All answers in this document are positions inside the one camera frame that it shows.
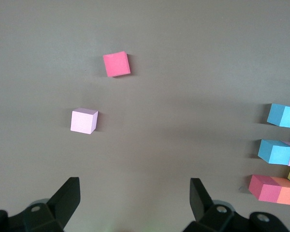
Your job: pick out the orange foam cube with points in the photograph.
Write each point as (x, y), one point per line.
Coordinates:
(287, 193)

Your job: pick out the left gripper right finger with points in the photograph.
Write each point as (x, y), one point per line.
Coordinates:
(220, 222)

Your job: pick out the blue foam cube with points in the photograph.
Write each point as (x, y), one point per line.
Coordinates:
(274, 152)
(284, 116)

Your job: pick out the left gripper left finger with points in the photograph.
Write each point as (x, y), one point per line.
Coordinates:
(50, 217)

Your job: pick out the brown table cover mat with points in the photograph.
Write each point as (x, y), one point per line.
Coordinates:
(183, 60)

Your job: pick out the red foam cube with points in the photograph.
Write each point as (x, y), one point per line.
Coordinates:
(263, 189)
(116, 64)

